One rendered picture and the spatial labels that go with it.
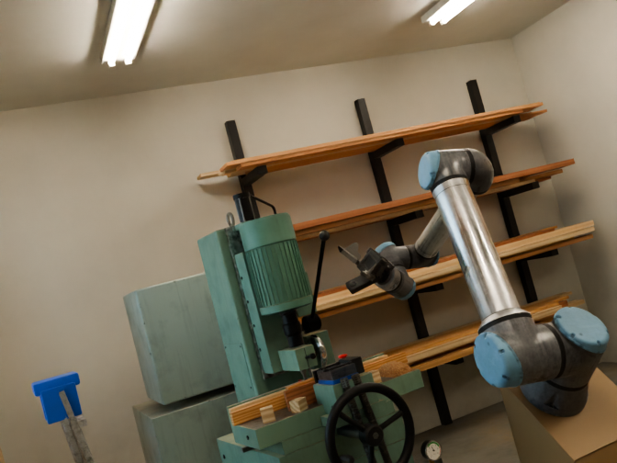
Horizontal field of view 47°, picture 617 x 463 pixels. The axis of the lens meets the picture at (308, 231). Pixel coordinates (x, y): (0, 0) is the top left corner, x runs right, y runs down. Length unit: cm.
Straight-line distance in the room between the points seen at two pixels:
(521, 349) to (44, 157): 340
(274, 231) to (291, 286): 18
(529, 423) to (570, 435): 11
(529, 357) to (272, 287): 82
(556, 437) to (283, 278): 92
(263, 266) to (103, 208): 244
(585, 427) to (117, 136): 343
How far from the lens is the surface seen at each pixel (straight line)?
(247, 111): 492
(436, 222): 248
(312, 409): 219
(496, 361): 191
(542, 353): 194
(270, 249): 225
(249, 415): 227
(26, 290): 451
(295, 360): 230
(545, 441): 212
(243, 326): 247
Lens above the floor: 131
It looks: 3 degrees up
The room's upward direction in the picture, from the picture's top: 15 degrees counter-clockwise
